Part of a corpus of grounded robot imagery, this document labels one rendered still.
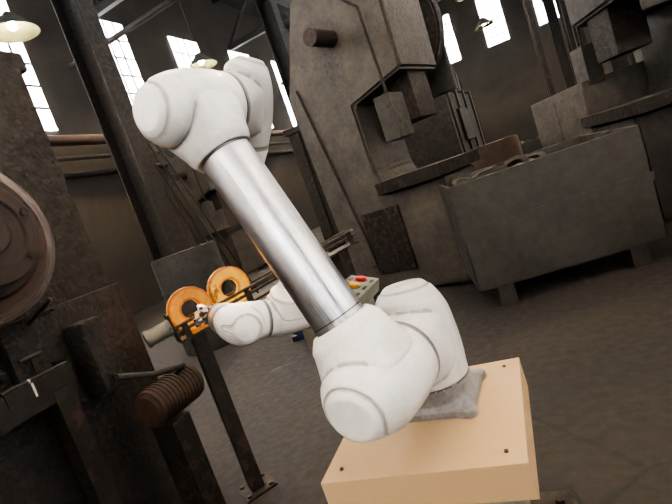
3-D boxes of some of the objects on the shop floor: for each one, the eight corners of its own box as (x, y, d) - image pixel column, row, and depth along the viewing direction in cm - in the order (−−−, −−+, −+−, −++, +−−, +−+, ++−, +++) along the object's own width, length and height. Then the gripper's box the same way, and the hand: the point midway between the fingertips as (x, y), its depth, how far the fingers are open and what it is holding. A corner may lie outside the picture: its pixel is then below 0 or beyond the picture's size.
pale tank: (564, 170, 816) (489, -99, 764) (561, 166, 898) (493, -77, 846) (625, 152, 777) (549, -133, 725) (616, 149, 859) (547, -106, 807)
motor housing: (186, 542, 157) (124, 396, 150) (225, 496, 176) (172, 364, 170) (216, 543, 151) (153, 390, 145) (253, 494, 171) (199, 358, 164)
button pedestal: (377, 466, 162) (317, 298, 155) (396, 426, 184) (344, 276, 176) (422, 463, 155) (361, 287, 148) (435, 422, 177) (383, 266, 170)
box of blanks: (484, 311, 273) (444, 183, 264) (465, 279, 354) (434, 180, 345) (675, 257, 255) (639, 117, 246) (609, 236, 336) (580, 130, 327)
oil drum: (172, 361, 417) (133, 266, 406) (213, 334, 470) (180, 250, 460) (224, 350, 391) (184, 248, 381) (261, 323, 445) (227, 233, 434)
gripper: (205, 339, 133) (184, 327, 153) (247, 320, 139) (222, 311, 160) (196, 315, 131) (176, 306, 152) (239, 296, 138) (214, 290, 158)
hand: (202, 309), depth 153 cm, fingers closed
